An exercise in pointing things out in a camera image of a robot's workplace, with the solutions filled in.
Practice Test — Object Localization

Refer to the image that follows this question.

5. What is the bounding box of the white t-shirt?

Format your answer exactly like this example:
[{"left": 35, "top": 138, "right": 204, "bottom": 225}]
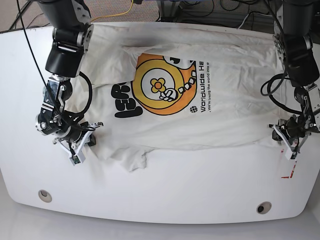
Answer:
[{"left": 81, "top": 24, "right": 283, "bottom": 172}]

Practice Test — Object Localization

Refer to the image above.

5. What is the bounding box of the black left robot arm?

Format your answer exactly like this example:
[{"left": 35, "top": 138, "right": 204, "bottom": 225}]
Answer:
[{"left": 274, "top": 0, "right": 320, "bottom": 142}]

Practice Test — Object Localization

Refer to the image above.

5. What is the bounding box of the white cable on floor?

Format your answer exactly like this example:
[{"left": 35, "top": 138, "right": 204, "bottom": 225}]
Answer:
[{"left": 236, "top": 10, "right": 276, "bottom": 30}]

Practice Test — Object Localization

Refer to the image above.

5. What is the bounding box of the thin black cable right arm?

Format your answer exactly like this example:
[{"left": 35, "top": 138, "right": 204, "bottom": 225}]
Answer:
[{"left": 16, "top": 0, "right": 83, "bottom": 131}]

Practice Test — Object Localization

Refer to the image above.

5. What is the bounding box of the yellow cable on floor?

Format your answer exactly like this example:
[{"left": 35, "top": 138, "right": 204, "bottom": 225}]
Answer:
[{"left": 90, "top": 0, "right": 133, "bottom": 23}]

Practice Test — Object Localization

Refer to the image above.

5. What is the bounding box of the right table cable grommet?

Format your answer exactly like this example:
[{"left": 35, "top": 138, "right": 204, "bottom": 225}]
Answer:
[{"left": 256, "top": 201, "right": 272, "bottom": 215}]

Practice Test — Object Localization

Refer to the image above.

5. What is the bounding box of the red tape rectangle marker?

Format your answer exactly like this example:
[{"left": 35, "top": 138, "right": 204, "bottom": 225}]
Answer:
[{"left": 278, "top": 148, "right": 298, "bottom": 179}]

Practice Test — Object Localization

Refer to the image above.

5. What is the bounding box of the left table cable grommet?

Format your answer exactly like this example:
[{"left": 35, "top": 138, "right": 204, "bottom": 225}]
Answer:
[{"left": 38, "top": 189, "right": 53, "bottom": 203}]

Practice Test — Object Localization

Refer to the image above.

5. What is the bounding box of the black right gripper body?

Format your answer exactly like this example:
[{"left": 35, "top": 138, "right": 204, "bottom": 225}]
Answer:
[{"left": 56, "top": 125, "right": 87, "bottom": 146}]

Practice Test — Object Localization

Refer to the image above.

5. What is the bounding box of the table cable grommet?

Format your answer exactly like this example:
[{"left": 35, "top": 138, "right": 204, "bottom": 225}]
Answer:
[
  {"left": 38, "top": 189, "right": 53, "bottom": 203},
  {"left": 256, "top": 201, "right": 272, "bottom": 215}
]

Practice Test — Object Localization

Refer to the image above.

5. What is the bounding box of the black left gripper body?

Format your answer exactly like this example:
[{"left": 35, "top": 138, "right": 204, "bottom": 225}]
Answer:
[{"left": 278, "top": 115, "right": 313, "bottom": 143}]

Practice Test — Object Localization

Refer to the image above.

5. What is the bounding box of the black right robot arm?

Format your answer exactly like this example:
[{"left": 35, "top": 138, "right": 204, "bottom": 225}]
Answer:
[{"left": 36, "top": 0, "right": 94, "bottom": 145}]

